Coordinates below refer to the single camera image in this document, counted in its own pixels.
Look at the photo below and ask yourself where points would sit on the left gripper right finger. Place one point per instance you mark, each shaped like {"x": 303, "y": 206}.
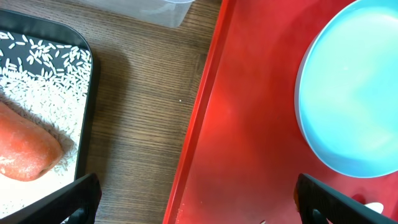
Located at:
{"x": 317, "y": 202}

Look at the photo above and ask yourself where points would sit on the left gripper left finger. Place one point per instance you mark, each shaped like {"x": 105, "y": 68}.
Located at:
{"x": 77, "y": 203}

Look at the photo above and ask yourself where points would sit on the white plastic spoon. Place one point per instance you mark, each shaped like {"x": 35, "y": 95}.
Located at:
{"x": 375, "y": 206}

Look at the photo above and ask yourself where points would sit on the orange carrot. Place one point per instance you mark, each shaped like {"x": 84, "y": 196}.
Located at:
{"x": 27, "y": 150}

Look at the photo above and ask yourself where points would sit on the light blue plate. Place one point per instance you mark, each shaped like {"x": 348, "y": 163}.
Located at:
{"x": 346, "y": 91}

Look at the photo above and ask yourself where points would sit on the red serving tray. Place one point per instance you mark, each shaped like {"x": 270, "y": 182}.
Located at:
{"x": 243, "y": 150}

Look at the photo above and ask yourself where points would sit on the pile of white rice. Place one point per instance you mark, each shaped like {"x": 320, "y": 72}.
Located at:
{"x": 46, "y": 82}

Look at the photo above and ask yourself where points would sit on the black plastic tray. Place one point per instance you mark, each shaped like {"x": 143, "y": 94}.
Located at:
{"x": 54, "y": 31}

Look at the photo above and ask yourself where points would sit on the clear plastic bin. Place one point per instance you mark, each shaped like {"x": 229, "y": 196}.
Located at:
{"x": 167, "y": 13}

